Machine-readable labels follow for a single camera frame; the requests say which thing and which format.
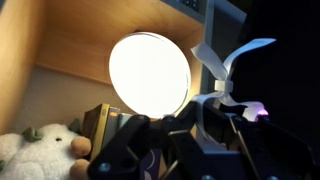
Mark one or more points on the white plush toy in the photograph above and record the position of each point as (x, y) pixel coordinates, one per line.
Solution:
(43, 153)

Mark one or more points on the yellow spine book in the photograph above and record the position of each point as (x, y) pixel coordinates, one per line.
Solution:
(100, 130)

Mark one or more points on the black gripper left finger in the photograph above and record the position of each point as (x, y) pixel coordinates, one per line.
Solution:
(133, 146)

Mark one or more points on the light wooden shelf unit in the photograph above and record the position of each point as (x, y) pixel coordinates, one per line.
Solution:
(73, 40)

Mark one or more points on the grey spine book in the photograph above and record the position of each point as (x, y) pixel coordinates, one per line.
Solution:
(115, 128)

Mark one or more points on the round white lamp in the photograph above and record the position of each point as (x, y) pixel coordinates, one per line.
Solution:
(150, 73)

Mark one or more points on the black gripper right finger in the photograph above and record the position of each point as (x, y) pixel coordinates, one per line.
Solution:
(280, 146)

